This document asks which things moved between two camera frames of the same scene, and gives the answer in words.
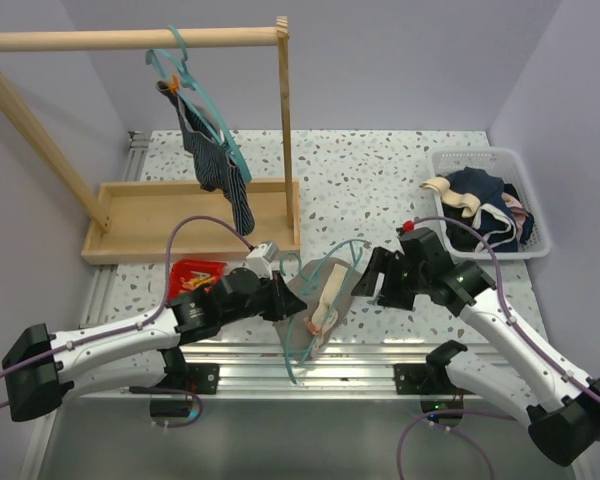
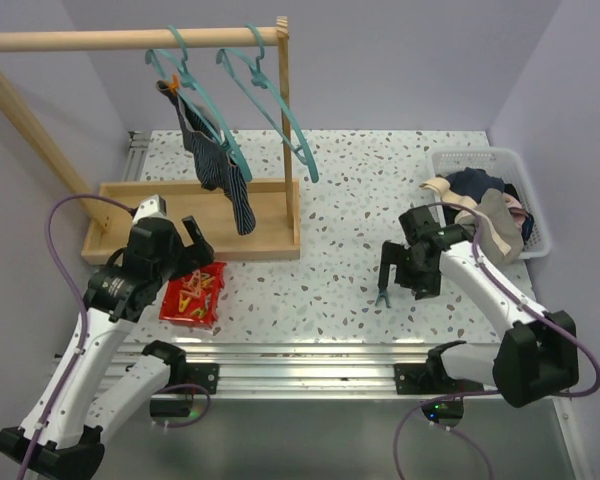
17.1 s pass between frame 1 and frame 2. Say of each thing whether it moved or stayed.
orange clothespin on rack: stayed
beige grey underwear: moved
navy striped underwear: stayed
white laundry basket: stayed
